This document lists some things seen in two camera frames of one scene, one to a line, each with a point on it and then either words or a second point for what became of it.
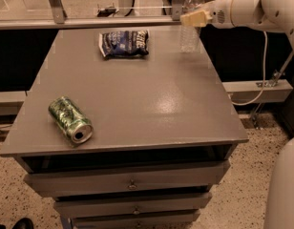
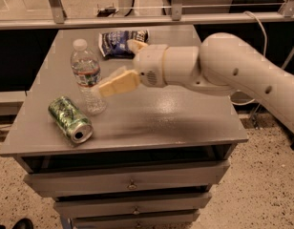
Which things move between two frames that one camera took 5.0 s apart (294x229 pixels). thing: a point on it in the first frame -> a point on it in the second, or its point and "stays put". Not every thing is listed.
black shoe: [24, 223] stays put
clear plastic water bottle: [190, 37] -> [86, 71]
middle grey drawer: [73, 204] stays put
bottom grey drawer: [156, 219] stays put
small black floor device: [109, 11] stays put
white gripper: [220, 12] -> [151, 65]
